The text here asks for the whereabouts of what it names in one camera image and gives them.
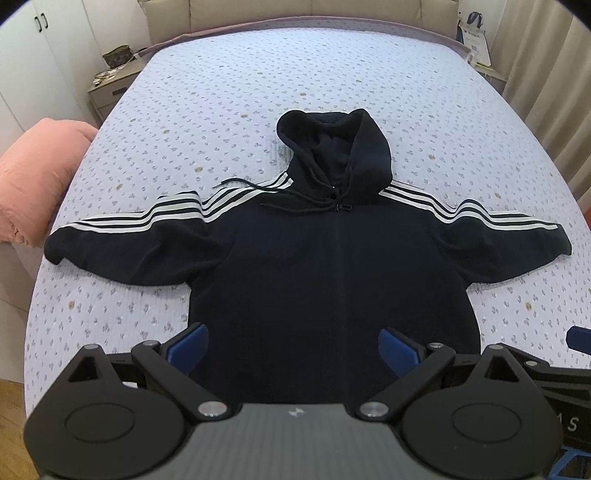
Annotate beige curtain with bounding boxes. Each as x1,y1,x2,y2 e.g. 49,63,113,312
491,1,591,207

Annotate white paper bag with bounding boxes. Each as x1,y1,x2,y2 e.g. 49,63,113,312
456,1,492,67

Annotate brown patterned pouch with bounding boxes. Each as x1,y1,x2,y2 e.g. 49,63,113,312
102,44,133,69

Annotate floral white bed cover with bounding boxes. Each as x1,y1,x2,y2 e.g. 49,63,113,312
25,28,590,408

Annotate black hoodie with white stripes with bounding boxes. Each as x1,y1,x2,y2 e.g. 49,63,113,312
44,109,572,405

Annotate white wardrobe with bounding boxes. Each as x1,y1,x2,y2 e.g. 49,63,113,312
0,0,153,153

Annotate beige padded headboard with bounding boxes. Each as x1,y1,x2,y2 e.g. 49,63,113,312
139,0,459,44

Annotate grey bedside table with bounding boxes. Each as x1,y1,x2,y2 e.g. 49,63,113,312
88,59,145,125

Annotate pink pillow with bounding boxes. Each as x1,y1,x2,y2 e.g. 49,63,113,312
1,118,98,247

